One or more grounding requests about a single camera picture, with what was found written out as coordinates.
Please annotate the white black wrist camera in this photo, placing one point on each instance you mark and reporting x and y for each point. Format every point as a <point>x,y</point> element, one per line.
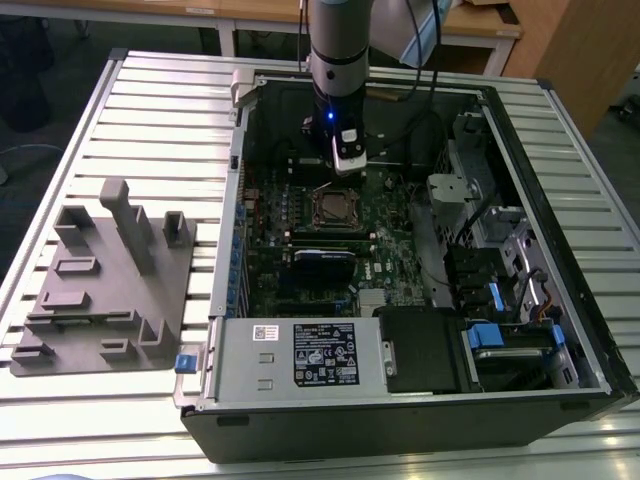
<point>350,152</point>

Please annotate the copper coloured tube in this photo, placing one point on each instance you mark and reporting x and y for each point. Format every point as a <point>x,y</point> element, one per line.
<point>385,94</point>

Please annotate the black drive bay block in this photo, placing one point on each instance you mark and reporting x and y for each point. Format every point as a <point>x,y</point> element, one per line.
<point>420,350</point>

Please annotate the blue plastic clip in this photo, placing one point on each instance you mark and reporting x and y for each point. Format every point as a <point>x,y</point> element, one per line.
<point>558,341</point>
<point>495,296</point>

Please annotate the black PC case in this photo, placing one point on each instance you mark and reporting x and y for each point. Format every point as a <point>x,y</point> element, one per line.
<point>350,435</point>

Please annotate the black graphics card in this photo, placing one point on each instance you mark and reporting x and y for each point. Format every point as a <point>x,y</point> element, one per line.
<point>325,270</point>

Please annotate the blue case latch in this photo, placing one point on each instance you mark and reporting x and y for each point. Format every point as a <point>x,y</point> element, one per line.
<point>185,363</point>

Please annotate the green motherboard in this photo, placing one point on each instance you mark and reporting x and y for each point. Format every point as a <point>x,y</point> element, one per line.
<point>395,260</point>

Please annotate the CPU socket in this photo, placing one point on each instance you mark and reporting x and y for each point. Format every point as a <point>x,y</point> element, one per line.
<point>317,223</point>

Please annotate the black office chair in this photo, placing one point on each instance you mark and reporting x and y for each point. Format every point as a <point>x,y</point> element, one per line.
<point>25,75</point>

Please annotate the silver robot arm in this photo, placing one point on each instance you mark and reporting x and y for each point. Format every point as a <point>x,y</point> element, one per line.
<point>340,45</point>

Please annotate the wooden desk white frame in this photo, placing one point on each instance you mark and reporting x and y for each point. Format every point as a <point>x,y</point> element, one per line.
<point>125,7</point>
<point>495,30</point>

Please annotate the wooden cabinet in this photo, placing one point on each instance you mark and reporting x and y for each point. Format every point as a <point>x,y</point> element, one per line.
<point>575,50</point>

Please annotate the silver drive cage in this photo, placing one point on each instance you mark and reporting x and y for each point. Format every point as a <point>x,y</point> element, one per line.
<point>450,192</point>

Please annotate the black RAM slot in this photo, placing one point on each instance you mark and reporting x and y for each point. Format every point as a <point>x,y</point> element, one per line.
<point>332,243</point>
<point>332,237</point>
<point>332,232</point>
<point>332,248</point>

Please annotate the grey parts rack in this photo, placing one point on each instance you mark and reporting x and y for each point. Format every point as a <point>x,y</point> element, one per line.
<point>115,300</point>

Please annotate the grey case hinge block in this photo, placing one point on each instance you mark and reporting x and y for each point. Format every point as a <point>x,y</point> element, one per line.
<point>243,82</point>

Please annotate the silver power supply unit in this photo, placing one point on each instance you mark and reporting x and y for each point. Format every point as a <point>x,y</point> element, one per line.
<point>240,360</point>

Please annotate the small silver chipset heatsink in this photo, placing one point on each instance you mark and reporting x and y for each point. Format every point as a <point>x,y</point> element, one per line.
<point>374,298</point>

